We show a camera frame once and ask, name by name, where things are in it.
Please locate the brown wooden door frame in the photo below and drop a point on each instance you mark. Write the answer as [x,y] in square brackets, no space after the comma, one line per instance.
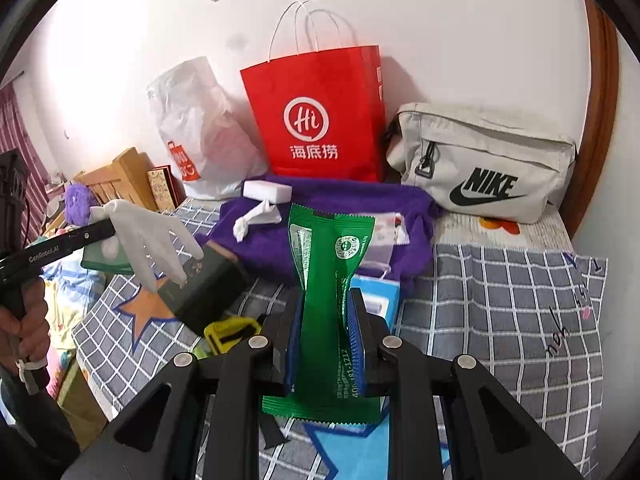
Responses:
[600,110]

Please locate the white sponge block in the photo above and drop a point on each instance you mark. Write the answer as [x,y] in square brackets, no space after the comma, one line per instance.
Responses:
[267,191]

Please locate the yellow packet with black print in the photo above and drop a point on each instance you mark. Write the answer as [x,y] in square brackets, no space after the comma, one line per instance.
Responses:
[220,332]

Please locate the white tissue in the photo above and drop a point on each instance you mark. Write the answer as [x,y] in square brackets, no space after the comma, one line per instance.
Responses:
[250,220]

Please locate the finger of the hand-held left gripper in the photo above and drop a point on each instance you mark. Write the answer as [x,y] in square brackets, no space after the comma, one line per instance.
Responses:
[92,233]

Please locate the grey checked blanket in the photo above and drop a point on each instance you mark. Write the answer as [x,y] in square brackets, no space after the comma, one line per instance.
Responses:
[500,310]

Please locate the red paper bag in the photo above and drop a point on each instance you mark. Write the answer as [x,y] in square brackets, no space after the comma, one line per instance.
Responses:
[320,85]

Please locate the white plastic shopping bag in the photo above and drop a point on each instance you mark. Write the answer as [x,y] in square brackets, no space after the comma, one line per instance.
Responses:
[200,110]

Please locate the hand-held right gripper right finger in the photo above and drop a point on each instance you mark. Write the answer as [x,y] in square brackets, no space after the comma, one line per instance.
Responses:
[356,345]

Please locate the clear fruit print packet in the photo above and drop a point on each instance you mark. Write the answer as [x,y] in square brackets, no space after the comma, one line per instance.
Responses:
[389,230]

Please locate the pink striped curtain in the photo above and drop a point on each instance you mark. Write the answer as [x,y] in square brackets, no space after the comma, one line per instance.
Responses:
[20,125]

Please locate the person's left forearm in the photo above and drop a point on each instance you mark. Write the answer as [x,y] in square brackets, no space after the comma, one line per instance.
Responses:
[30,435]

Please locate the purple towel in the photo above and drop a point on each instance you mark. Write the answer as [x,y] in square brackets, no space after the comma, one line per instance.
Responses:
[260,260]

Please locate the white glove with mint cuff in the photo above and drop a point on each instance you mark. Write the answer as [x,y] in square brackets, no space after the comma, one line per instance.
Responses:
[145,240]

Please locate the pastel printed quilt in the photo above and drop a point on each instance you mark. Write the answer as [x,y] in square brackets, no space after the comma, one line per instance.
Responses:
[65,290]

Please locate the green sachet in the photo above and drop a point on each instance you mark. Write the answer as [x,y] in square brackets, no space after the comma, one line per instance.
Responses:
[325,270]

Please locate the blue tissue pack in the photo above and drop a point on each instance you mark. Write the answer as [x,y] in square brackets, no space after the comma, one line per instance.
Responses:
[382,305]

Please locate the dark green tin box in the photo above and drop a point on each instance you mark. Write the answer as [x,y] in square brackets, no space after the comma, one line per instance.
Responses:
[210,295]

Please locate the person's left hand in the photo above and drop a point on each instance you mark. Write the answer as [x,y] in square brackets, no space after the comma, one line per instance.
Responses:
[30,332]

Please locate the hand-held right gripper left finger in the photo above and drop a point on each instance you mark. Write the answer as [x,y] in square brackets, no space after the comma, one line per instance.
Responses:
[292,345]

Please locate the framed picture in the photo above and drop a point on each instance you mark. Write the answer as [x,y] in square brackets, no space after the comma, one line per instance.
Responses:
[161,187]

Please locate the purple plush toy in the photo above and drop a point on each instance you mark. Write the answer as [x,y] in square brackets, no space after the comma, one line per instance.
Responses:
[75,205]

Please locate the wooden headboard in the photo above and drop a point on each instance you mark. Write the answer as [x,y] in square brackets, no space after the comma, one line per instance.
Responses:
[125,170]

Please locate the grey waist bag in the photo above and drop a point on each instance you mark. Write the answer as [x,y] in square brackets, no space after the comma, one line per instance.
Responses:
[490,150]

